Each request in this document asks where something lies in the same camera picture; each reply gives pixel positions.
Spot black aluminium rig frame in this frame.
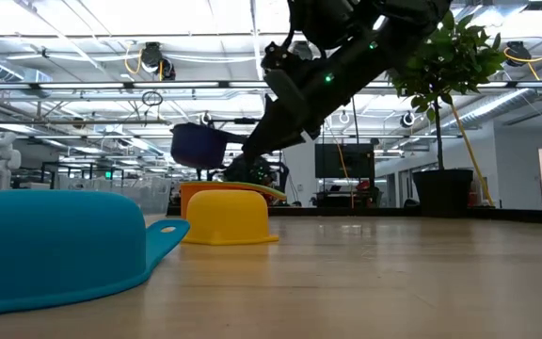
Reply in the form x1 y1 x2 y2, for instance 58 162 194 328
166 205 542 226

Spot green leafy potted plant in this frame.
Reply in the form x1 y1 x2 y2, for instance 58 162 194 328
387 8 509 171

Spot green measuring cup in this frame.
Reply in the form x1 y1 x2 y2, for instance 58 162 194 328
190 180 288 202

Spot black wall screen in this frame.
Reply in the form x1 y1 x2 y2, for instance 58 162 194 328
314 142 376 181

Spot yellow measuring cup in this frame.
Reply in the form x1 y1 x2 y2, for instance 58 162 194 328
181 189 280 248

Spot orange measuring cup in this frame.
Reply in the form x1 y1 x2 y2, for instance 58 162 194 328
179 181 258 220

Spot white robot figure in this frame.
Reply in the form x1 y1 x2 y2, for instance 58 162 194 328
0 131 23 191

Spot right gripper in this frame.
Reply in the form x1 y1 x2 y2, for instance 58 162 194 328
241 56 361 160

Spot black ceiling cable reel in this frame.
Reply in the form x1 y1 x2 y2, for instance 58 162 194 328
138 41 178 83
505 40 533 69
292 40 313 61

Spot black hanging cable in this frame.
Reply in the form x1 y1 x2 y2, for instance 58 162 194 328
351 95 361 146

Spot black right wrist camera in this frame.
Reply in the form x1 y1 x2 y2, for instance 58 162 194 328
260 40 301 72

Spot blue measuring cup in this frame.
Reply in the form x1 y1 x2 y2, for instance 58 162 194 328
0 189 191 320

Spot purple measuring cup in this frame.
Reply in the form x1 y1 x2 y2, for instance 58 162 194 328
169 122 249 171

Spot clear plastic basket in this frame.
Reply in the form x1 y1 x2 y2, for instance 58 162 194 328
57 175 173 218

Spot black plant pot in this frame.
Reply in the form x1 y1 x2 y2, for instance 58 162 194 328
411 169 475 219

